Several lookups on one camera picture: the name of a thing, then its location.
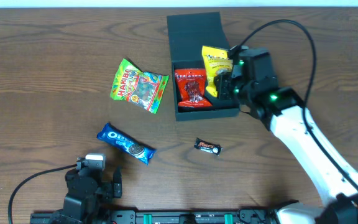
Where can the yellow snack packet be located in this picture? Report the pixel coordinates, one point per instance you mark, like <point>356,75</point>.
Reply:
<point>216,62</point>

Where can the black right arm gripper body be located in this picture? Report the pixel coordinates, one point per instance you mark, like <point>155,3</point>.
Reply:
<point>224,84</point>

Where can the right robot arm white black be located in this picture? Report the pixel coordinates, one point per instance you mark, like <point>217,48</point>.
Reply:
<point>285,114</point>

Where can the red snack packet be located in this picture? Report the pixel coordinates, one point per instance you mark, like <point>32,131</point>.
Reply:
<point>191,84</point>

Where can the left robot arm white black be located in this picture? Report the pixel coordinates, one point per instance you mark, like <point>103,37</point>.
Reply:
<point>75,210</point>

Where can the blue Oreo cookie pack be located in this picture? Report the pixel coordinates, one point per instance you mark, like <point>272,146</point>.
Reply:
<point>125,143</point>

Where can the black open gift box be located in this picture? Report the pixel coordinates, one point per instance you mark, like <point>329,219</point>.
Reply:
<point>187,33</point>

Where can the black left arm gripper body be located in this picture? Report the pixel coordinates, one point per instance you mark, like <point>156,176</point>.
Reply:
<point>105,189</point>

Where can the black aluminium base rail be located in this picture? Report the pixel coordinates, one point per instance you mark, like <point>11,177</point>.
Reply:
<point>242,216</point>

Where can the green Haribo gummy bag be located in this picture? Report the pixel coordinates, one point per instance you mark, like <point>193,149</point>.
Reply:
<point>144,89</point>

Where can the black Mars mini bar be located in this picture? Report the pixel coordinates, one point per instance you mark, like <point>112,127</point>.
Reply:
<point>207,147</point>

